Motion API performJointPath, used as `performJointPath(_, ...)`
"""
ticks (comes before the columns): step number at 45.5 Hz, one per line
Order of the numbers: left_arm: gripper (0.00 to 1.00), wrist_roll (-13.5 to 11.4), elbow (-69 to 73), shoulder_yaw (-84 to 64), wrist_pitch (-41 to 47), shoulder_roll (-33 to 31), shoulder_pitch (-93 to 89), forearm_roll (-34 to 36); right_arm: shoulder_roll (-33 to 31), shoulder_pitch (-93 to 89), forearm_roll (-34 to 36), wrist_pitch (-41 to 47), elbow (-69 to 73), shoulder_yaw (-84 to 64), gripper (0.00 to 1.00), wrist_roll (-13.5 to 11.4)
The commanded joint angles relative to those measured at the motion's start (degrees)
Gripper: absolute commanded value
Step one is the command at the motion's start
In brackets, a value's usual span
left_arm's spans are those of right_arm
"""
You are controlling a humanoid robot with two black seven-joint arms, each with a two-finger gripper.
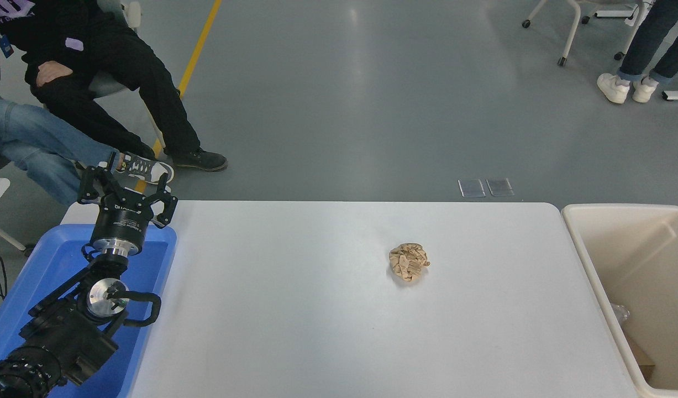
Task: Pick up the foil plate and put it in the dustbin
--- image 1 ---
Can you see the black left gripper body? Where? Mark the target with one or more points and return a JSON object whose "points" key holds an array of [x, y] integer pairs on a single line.
{"points": [[121, 221]]}

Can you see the rectangular foil tray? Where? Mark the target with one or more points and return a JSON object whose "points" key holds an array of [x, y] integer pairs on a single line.
{"points": [[620, 314]]}

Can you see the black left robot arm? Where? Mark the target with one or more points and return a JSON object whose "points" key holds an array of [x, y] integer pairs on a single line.
{"points": [[68, 337]]}

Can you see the clear floor plate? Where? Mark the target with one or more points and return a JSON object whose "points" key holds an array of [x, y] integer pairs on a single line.
{"points": [[500, 187], [472, 187]]}

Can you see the person's hand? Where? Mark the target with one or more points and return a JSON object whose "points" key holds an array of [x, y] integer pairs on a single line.
{"points": [[52, 73]]}

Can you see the seated person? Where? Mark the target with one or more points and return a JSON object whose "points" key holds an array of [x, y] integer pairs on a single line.
{"points": [[29, 138], [123, 61]]}

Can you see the blue plastic tray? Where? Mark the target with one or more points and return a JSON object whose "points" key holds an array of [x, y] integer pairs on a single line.
{"points": [[40, 265]]}

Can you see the crumpled tan paper ball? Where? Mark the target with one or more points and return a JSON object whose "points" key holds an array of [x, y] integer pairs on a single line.
{"points": [[409, 262]]}

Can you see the large pale bin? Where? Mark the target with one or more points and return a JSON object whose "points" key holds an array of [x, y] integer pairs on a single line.
{"points": [[648, 260]]}

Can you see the standing person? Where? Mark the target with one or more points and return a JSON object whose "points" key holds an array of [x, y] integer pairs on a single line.
{"points": [[648, 38]]}

